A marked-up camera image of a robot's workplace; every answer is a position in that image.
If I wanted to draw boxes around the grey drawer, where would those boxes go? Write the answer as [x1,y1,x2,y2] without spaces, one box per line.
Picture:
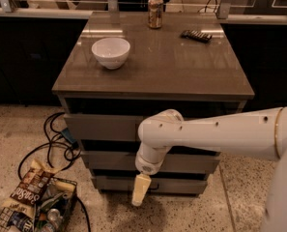
[64,114,143,141]
[81,151,219,174]
[92,176,207,195]

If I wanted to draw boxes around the black floor cables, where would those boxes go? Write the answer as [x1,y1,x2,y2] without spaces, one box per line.
[16,111,92,232]

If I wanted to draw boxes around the orange drink can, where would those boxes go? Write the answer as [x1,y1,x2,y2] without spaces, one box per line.
[148,0,163,29]

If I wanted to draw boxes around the brown sea salt chip bag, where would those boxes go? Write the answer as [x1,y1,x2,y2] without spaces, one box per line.
[3,159,61,218]

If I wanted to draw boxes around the white ceramic bowl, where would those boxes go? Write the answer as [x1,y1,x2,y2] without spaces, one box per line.
[92,37,130,70]

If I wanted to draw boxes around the grey top drawer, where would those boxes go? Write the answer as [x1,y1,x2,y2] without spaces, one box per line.
[64,114,143,141]

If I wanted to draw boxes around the silver can in basket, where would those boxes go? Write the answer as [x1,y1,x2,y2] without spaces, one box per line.
[47,209,62,229]

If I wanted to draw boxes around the blue snack bag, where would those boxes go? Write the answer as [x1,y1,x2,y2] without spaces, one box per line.
[7,212,34,232]

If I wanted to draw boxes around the grey bottom drawer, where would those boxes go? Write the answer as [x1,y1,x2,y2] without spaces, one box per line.
[92,176,207,195]

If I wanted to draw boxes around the black chocolate bar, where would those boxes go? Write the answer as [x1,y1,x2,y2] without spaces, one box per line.
[181,30,212,44]

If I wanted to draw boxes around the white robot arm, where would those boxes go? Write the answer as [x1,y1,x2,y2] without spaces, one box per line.
[131,107,287,232]

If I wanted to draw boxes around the grey three-drawer cabinet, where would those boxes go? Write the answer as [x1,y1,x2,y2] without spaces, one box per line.
[51,11,255,197]

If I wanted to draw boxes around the black wire basket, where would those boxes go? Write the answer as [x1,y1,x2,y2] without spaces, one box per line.
[0,178,77,232]

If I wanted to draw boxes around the blue power plug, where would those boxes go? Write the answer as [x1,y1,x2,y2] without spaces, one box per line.
[61,128,77,145]

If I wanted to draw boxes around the black cable behind cabinet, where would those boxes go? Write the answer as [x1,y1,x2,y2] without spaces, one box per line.
[197,0,218,14]

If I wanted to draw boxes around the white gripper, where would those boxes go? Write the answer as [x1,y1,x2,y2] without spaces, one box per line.
[131,144,171,207]

